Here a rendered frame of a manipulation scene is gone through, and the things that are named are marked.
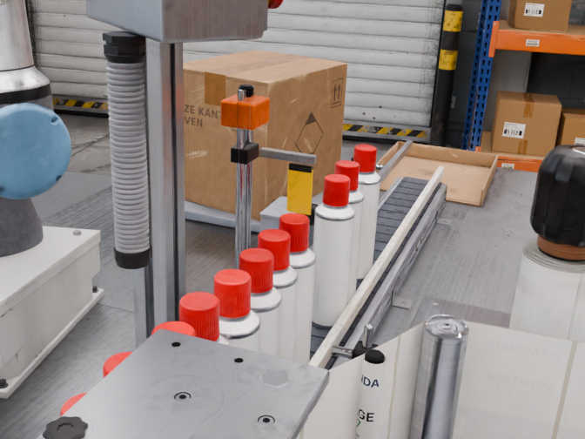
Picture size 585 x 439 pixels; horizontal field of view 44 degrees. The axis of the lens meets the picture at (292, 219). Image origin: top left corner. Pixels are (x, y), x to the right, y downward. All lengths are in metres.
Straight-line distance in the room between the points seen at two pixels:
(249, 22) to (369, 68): 4.51
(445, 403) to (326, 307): 0.35
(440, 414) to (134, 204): 0.32
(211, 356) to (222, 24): 0.28
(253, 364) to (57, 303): 0.65
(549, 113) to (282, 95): 3.32
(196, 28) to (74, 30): 5.10
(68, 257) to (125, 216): 0.39
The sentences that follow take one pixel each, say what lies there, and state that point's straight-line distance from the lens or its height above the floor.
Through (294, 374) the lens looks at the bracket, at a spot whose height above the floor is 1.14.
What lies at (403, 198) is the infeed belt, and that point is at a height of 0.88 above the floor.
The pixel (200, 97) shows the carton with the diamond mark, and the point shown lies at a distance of 1.40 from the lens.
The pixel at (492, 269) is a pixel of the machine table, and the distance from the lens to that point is 1.33.
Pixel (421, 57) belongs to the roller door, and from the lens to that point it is 5.08.
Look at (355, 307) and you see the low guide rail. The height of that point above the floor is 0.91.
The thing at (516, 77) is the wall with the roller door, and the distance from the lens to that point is 5.21.
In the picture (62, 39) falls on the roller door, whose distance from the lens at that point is 5.72.
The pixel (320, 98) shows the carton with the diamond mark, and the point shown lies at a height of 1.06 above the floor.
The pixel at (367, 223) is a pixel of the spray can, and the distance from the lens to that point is 1.07.
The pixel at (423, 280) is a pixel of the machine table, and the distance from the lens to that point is 1.25.
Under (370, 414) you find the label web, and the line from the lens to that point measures 0.59.
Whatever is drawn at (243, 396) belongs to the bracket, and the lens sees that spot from 0.39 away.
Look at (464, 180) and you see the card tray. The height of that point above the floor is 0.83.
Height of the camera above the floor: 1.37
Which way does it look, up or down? 22 degrees down
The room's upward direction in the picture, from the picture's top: 3 degrees clockwise
